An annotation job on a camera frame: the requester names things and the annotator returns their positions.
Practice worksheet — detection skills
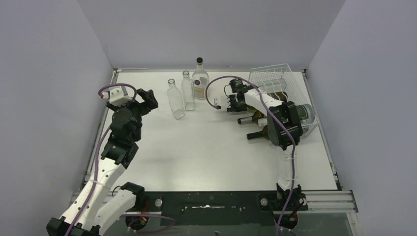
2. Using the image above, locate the green wine bottle lowest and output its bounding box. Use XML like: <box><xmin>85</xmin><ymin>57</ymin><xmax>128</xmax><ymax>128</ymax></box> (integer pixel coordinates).
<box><xmin>246</xmin><ymin>125</ymin><xmax>269</xmax><ymax>140</ymax></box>

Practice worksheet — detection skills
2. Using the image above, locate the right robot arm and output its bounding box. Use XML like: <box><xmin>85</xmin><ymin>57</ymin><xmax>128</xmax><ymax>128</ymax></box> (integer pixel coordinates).
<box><xmin>216</xmin><ymin>76</ymin><xmax>303</xmax><ymax>193</ymax></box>

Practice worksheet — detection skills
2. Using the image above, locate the clear square glass bottle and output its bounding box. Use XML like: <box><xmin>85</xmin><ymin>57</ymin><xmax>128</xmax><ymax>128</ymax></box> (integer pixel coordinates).
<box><xmin>167</xmin><ymin>79</ymin><xmax>185</xmax><ymax>119</ymax></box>

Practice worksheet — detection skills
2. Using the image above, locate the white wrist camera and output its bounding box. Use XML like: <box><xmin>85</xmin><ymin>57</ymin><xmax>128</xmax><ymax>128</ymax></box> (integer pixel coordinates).
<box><xmin>213</xmin><ymin>95</ymin><xmax>230</xmax><ymax>111</ymax></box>
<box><xmin>100</xmin><ymin>86</ymin><xmax>132</xmax><ymax>107</ymax></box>

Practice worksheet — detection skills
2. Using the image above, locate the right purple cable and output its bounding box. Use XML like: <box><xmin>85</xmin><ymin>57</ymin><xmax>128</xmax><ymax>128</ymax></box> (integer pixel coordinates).
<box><xmin>205</xmin><ymin>76</ymin><xmax>297</xmax><ymax>236</ymax></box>

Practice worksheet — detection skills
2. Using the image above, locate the olive wine bottle black cap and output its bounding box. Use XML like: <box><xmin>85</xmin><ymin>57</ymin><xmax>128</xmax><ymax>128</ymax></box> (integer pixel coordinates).
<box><xmin>238</xmin><ymin>111</ymin><xmax>265</xmax><ymax>125</ymax></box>

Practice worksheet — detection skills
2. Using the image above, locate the white wire wine rack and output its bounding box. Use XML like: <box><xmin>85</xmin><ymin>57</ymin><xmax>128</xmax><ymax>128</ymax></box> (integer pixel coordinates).
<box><xmin>249</xmin><ymin>63</ymin><xmax>318</xmax><ymax>138</ymax></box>

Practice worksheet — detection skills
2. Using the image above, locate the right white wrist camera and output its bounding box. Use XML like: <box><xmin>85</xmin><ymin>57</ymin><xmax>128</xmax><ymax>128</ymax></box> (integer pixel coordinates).
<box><xmin>213</xmin><ymin>95</ymin><xmax>230</xmax><ymax>111</ymax></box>

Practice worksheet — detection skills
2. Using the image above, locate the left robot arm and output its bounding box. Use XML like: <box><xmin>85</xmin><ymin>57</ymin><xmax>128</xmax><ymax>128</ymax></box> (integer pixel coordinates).
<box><xmin>46</xmin><ymin>85</ymin><xmax>158</xmax><ymax>236</ymax></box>

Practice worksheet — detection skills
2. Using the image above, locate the dark green wine bottle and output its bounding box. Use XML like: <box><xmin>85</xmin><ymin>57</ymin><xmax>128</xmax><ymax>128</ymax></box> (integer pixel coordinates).
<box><xmin>271</xmin><ymin>91</ymin><xmax>288</xmax><ymax>102</ymax></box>

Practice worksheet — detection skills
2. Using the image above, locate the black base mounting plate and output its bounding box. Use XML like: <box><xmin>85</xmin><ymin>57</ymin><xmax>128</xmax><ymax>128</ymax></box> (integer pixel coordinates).
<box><xmin>111</xmin><ymin>181</ymin><xmax>310</xmax><ymax>234</ymax></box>

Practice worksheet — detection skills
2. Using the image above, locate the clear round bottle black cap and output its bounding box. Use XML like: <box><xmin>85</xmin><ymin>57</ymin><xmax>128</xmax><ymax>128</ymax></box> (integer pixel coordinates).
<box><xmin>192</xmin><ymin>57</ymin><xmax>209</xmax><ymax>100</ymax></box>

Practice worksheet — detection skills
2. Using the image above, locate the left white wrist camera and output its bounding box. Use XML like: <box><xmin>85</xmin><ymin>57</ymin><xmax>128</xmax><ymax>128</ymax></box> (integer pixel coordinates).
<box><xmin>100</xmin><ymin>86</ymin><xmax>132</xmax><ymax>107</ymax></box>

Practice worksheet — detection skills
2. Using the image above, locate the clear tall glass bottle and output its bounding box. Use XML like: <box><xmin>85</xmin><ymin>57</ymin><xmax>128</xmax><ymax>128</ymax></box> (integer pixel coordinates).
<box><xmin>181</xmin><ymin>70</ymin><xmax>196</xmax><ymax>111</ymax></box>

